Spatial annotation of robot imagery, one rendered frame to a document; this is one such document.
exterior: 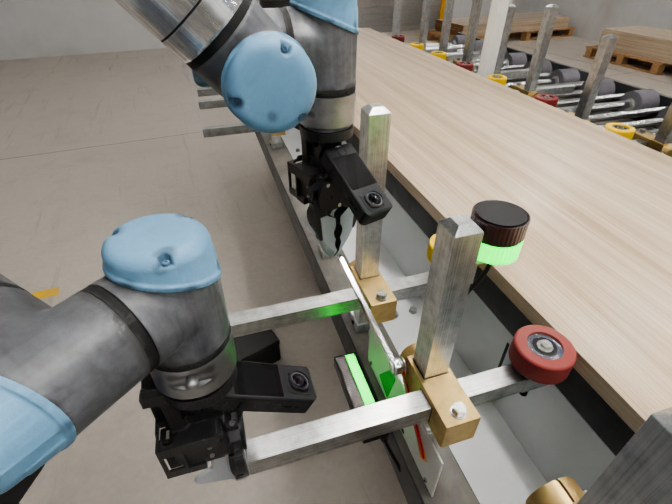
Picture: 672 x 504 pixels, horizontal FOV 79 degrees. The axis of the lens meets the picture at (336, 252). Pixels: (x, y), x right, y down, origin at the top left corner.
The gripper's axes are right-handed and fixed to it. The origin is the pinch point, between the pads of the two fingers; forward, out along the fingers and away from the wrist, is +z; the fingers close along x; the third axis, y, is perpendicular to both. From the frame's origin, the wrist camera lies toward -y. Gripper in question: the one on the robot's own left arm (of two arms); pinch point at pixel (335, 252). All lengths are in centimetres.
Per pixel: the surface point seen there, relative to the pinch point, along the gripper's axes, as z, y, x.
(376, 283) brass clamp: 11.0, -0.6, -9.0
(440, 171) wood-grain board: 5.4, 16.3, -44.5
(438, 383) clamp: 8.3, -23.0, 0.1
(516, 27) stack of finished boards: 74, 401, -696
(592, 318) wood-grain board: 5.3, -30.4, -24.7
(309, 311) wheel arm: 12.7, 2.3, 4.1
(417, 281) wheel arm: 12.0, -4.0, -16.4
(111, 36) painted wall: 74, 731, -118
